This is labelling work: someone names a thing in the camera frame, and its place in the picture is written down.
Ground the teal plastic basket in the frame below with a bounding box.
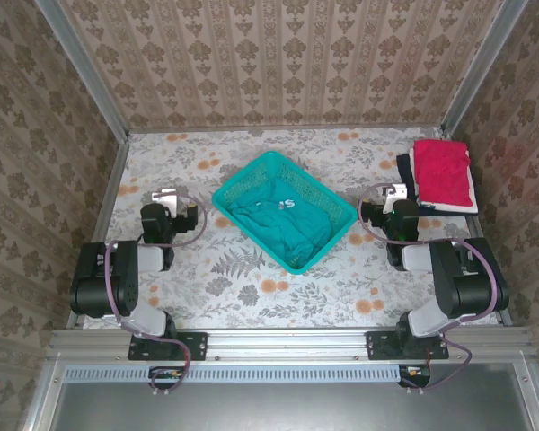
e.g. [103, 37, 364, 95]
[211, 150, 358, 276]

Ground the teal t-shirt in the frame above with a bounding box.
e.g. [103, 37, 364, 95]
[227, 179, 333, 266]

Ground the stack of folded clothes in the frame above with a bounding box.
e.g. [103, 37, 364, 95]
[395, 152, 480, 218]

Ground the red folded t-shirt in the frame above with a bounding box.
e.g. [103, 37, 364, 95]
[412, 138, 473, 208]

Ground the white folded t-shirt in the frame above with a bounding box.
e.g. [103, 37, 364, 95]
[408, 145, 480, 215]

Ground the floral tablecloth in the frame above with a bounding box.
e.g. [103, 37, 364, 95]
[83, 127, 499, 329]

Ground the black connector box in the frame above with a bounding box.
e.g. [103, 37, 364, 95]
[397, 364, 432, 388]
[148, 365, 186, 391]

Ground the grey metal panel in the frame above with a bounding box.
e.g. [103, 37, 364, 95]
[49, 363, 539, 431]

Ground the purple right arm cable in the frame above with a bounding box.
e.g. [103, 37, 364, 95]
[358, 182, 499, 391]

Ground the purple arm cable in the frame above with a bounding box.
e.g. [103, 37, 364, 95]
[103, 192, 208, 392]
[358, 182, 499, 391]

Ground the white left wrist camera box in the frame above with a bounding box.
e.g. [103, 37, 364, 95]
[151, 188, 179, 220]

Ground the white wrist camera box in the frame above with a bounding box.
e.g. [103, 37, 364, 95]
[151, 188, 179, 220]
[381, 182, 409, 212]

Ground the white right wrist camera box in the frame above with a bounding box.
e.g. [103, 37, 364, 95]
[381, 182, 409, 212]

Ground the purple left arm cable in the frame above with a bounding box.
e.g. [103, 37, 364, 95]
[103, 192, 208, 392]

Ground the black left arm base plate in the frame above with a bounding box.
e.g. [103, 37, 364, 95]
[128, 330, 208, 362]

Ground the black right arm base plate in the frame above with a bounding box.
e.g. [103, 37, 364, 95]
[366, 330, 449, 362]

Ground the aluminium mounting rail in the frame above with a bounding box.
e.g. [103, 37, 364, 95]
[49, 327, 534, 361]

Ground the aluminium frame post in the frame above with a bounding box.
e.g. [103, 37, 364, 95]
[34, 0, 131, 143]
[442, 0, 531, 136]

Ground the grey slotted cable duct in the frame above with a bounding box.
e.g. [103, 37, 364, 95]
[65, 364, 401, 384]

